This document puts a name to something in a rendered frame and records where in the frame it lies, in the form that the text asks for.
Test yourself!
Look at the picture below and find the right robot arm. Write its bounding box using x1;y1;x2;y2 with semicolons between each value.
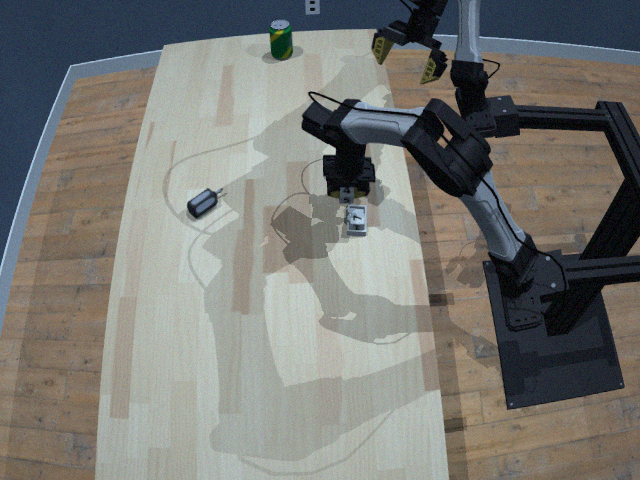
383;0;495;131

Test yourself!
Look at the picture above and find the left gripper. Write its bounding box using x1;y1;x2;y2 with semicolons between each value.
323;152;376;199

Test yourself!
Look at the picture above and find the green and yellow drink can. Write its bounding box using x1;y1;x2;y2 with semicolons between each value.
269;20;293;59

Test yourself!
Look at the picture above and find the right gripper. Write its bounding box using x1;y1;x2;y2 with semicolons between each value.
371;8;448;84

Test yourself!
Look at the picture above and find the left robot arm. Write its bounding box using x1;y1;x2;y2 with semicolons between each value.
301;98;542;328

